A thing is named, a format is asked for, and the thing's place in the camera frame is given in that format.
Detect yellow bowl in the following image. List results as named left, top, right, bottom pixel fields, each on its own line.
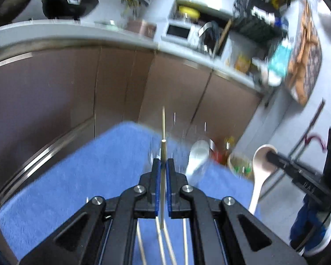
left=179, top=6, right=200, bottom=20

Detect white plastic bag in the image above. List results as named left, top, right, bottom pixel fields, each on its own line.
left=252, top=57, right=282, bottom=87

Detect brown base cabinets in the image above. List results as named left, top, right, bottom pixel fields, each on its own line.
left=0, top=44, right=262, bottom=207

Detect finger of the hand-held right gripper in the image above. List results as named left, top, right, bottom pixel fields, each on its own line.
left=265, top=149, right=324, bottom=178

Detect floral brown apron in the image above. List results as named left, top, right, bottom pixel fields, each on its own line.
left=287, top=0, right=323, bottom=105

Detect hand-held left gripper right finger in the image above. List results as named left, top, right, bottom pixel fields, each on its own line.
left=166, top=158, right=311, bottom=265

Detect blue cloth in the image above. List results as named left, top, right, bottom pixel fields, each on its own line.
left=289, top=197, right=330, bottom=250

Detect wooden chopstick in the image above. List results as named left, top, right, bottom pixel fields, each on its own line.
left=183, top=219, right=188, bottom=265
left=164, top=229, right=179, bottom=265
left=136, top=219, right=147, bottom=265
left=155, top=218, right=166, bottom=265
left=159, top=106, right=167, bottom=230

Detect white container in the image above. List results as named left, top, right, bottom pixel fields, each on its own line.
left=303, top=212, right=331, bottom=257

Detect blue towel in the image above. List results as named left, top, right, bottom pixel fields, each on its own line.
left=0, top=121, right=262, bottom=265

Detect yellow oil bottle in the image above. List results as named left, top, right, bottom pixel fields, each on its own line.
left=225, top=136, right=235, bottom=155

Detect white ceramic spoon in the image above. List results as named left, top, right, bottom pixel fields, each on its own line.
left=185, top=140, right=210, bottom=183

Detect white kitchen countertop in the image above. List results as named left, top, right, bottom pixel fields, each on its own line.
left=0, top=19, right=265, bottom=94

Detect umbrella with red handle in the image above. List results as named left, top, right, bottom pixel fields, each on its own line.
left=265, top=134, right=327, bottom=196

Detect wooden spoon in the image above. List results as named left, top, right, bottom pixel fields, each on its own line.
left=248, top=144, right=278, bottom=216

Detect dark red pole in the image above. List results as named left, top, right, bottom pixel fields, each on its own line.
left=307, top=99, right=325, bottom=134

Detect red container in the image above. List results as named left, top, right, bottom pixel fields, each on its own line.
left=211, top=150, right=227, bottom=166

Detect yellow box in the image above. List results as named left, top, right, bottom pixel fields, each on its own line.
left=234, top=55, right=251, bottom=72

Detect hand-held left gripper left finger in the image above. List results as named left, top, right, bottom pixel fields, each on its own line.
left=19, top=158, right=162, bottom=265

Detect teal plastic bag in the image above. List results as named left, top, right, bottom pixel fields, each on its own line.
left=267, top=40, right=293, bottom=78

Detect wire utensil holder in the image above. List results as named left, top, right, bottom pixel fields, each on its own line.
left=147, top=136, right=213, bottom=184

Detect beige bucket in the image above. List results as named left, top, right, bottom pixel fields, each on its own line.
left=228, top=153, right=254, bottom=178

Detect black wall rack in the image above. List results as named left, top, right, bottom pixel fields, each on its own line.
left=233, top=0, right=289, bottom=45

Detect wooden cutting board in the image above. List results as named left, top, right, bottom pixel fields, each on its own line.
left=214, top=19, right=233, bottom=57

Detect white microwave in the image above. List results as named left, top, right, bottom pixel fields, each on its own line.
left=161, top=19, right=202, bottom=50

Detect yellow gas valve pipes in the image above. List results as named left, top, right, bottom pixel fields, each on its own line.
left=121, top=0, right=141, bottom=15

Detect brass wok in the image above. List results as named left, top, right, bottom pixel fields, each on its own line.
left=0, top=0, right=36, bottom=23

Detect black wok with lid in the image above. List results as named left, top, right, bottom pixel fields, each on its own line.
left=41, top=0, right=100, bottom=20

